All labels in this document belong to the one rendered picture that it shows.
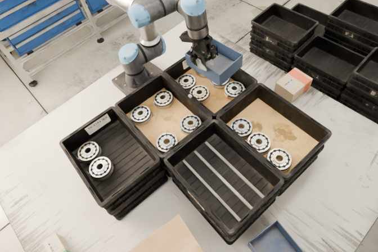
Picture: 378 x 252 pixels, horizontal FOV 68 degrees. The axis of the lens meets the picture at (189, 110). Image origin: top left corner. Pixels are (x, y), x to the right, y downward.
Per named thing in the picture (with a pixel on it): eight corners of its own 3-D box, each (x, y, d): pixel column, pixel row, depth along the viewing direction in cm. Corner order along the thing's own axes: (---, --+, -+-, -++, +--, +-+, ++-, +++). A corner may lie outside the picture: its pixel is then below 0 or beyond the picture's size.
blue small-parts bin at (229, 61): (186, 64, 128) (184, 53, 122) (208, 46, 133) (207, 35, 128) (220, 86, 119) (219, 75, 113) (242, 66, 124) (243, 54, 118)
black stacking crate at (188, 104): (120, 118, 147) (113, 105, 138) (165, 86, 156) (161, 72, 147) (166, 170, 128) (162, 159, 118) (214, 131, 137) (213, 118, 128)
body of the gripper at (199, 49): (205, 68, 108) (201, 45, 98) (189, 57, 112) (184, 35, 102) (219, 55, 110) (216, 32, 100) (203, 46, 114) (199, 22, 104)
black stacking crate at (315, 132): (215, 131, 137) (214, 118, 127) (257, 97, 146) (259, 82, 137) (281, 190, 117) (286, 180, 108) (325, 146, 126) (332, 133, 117)
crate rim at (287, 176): (214, 120, 129) (214, 117, 127) (259, 84, 138) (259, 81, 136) (285, 182, 109) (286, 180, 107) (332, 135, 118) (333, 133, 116)
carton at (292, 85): (291, 103, 154) (293, 94, 148) (273, 90, 161) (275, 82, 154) (309, 87, 159) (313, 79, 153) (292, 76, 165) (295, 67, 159)
